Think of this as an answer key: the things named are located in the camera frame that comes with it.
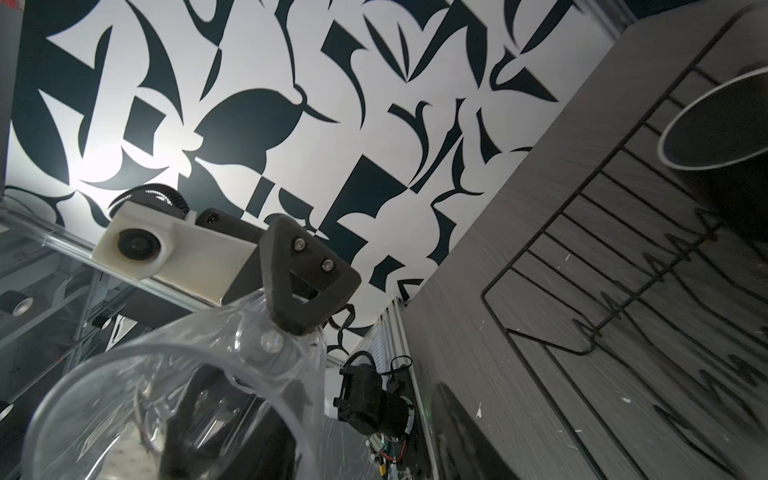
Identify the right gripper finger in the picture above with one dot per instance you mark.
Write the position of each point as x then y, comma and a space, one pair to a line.
462, 450

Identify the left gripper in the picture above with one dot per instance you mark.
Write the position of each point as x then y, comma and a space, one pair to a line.
221, 432

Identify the clear glass cup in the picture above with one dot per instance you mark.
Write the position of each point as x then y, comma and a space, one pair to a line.
106, 419

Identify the black mug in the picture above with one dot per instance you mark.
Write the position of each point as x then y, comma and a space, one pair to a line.
717, 147

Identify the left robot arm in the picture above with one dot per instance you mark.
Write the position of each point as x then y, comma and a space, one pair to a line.
156, 201

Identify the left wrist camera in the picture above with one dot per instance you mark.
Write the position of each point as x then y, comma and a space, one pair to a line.
142, 243

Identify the black wire dish rack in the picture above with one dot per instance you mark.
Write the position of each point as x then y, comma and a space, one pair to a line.
637, 314

